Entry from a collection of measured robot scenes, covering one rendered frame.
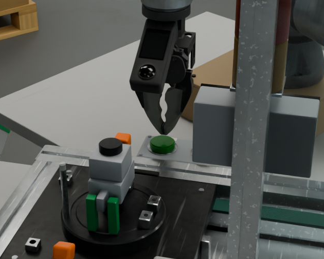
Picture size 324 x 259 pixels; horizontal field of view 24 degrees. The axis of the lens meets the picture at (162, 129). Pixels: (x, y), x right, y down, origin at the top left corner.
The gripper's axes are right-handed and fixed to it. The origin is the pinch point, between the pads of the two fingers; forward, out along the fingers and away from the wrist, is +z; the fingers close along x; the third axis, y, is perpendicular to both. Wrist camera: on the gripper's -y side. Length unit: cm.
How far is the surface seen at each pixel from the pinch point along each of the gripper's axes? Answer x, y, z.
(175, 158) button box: -2.6, -2.5, 3.3
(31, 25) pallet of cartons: 132, 248, 96
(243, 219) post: -17.4, -37.5, -13.4
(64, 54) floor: 106, 225, 99
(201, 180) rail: -7.6, -7.5, 3.3
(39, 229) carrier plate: 10.7, -25.4, 2.3
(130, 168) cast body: -0.6, -20.5, -5.9
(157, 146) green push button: 0.6, -1.7, 2.1
